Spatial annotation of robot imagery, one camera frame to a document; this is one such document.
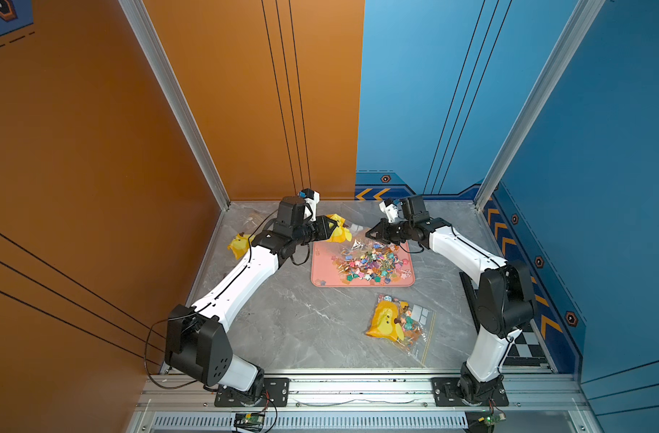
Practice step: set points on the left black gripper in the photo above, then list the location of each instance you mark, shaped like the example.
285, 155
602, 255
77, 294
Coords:
321, 226

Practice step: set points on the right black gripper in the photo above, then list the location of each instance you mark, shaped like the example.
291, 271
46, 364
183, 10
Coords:
384, 232

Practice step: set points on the clear ziploc bag with candies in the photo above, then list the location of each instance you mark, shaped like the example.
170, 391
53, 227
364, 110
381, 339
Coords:
242, 242

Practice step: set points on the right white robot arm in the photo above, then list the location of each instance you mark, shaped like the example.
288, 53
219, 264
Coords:
504, 301

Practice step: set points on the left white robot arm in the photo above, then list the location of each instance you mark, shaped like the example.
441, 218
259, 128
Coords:
197, 336

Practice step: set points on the pink plastic tray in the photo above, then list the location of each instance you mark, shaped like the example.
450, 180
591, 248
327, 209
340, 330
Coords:
362, 262

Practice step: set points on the black white checkerboard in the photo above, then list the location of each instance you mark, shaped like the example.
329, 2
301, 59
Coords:
526, 351

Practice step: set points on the left green circuit board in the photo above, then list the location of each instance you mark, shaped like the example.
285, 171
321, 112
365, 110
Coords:
249, 422

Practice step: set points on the green circuit board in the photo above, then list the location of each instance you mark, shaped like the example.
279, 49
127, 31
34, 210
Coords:
249, 422
481, 423

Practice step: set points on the right green circuit board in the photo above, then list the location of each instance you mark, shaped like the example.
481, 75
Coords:
481, 423

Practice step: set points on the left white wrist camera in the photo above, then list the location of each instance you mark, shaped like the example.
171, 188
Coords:
311, 198

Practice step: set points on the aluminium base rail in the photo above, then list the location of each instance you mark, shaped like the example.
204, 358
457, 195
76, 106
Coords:
365, 400

